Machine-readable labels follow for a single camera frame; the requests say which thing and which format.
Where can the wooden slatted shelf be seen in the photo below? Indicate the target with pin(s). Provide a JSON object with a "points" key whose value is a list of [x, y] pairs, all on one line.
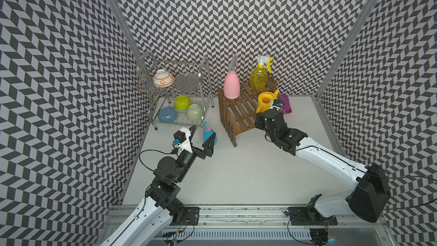
{"points": [[238, 115]]}

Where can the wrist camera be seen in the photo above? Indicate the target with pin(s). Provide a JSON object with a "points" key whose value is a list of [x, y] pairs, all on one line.
{"points": [[277, 103], [182, 139]]}

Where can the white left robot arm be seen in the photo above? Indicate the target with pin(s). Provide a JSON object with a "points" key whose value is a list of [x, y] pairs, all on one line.
{"points": [[160, 206]]}

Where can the aluminium corner post left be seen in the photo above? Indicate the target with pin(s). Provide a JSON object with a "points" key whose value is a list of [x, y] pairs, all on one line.
{"points": [[128, 35]]}

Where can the lime green bowl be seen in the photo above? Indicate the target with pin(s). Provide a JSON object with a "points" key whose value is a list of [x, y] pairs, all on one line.
{"points": [[182, 102]]}

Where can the pale green bowl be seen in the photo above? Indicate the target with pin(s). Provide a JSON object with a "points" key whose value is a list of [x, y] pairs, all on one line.
{"points": [[195, 112]]}

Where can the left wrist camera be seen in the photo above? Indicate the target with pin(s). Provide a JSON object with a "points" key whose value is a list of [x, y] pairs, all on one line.
{"points": [[182, 139]]}

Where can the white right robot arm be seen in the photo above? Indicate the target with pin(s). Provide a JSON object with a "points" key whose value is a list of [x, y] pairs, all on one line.
{"points": [[368, 190]]}

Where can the blue spray bottle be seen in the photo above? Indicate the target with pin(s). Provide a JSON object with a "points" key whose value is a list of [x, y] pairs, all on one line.
{"points": [[207, 131]]}

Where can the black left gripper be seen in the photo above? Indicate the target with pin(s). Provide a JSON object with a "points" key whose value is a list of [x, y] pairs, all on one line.
{"points": [[207, 150]]}

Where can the white orange patterned bowl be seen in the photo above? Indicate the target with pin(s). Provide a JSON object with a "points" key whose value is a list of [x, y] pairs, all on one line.
{"points": [[163, 78]]}

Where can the aluminium corner post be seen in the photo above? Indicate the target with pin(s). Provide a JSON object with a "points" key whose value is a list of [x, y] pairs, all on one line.
{"points": [[317, 98], [128, 35]]}

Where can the yellow watering can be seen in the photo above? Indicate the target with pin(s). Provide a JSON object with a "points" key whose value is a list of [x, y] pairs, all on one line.
{"points": [[265, 101]]}

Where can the pink spray bottle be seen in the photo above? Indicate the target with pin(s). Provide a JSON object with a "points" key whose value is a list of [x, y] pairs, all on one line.
{"points": [[232, 83]]}

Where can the metal wire dish rack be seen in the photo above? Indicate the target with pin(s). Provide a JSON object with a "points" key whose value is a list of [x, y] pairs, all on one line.
{"points": [[192, 79]]}

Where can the yellow transparent spray bottle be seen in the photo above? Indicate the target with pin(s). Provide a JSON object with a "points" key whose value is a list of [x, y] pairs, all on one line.
{"points": [[259, 75]]}

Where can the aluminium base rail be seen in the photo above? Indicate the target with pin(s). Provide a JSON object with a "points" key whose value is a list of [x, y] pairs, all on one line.
{"points": [[273, 225]]}

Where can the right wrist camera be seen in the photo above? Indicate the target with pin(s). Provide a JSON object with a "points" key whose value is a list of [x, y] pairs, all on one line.
{"points": [[277, 103]]}

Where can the aluminium corner post right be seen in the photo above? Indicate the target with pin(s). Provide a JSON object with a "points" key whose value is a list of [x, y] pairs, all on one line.
{"points": [[317, 98]]}

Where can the blue bowl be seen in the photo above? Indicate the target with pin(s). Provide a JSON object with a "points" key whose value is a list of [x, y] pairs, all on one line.
{"points": [[167, 115]]}

